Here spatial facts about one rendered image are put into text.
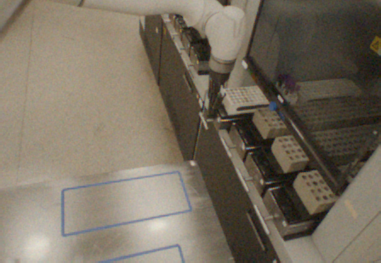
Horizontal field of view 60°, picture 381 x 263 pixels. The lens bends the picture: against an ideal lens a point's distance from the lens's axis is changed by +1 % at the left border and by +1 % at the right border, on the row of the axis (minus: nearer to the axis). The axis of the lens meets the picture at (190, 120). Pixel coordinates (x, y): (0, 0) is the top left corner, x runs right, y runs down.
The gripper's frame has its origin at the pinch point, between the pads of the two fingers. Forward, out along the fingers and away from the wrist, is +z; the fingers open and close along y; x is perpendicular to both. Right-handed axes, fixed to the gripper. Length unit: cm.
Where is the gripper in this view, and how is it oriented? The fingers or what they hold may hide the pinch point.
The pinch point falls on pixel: (211, 111)
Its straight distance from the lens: 128.5
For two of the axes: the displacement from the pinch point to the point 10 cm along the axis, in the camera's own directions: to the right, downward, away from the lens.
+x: -9.5, 1.1, -2.8
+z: -1.2, 7.3, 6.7
